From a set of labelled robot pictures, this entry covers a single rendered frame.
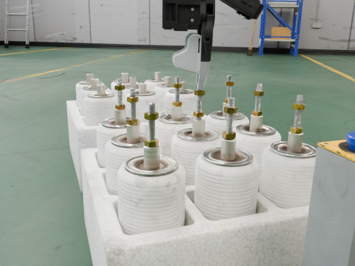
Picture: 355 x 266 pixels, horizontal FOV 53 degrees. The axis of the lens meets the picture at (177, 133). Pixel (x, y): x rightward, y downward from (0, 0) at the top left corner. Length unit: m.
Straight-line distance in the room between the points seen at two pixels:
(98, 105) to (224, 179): 0.55
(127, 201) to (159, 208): 0.04
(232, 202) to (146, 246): 0.14
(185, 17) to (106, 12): 6.84
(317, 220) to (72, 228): 0.56
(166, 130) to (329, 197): 0.38
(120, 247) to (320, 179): 0.25
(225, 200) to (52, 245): 0.42
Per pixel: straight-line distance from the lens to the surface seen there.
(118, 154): 0.58
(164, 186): 0.47
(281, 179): 0.58
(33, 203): 1.00
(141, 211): 0.49
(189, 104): 1.05
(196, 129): 0.63
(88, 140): 0.97
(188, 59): 0.60
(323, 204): 0.45
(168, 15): 0.59
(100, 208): 0.55
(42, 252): 0.80
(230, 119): 0.52
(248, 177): 0.52
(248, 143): 0.66
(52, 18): 7.88
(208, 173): 0.51
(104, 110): 0.98
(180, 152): 0.62
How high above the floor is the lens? 0.44
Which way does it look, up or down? 17 degrees down
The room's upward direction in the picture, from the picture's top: 1 degrees clockwise
